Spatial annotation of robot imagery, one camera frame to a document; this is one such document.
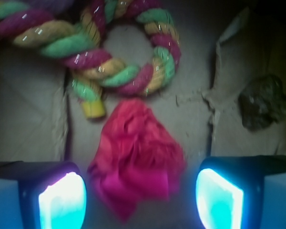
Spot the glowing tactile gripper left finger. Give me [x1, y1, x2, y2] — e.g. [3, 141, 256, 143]
[0, 161, 87, 229]

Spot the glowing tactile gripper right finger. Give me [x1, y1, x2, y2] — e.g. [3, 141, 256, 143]
[196, 155, 286, 229]

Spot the red paper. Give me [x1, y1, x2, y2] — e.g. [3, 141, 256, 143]
[87, 99, 186, 221]

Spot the brown paper-lined box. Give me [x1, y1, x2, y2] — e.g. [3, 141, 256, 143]
[0, 0, 286, 171]

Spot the dark rough rock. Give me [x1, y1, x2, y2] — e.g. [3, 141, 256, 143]
[238, 74, 286, 132]

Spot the multicolour braided rope toy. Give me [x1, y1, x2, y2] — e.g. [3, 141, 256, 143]
[0, 0, 181, 118]

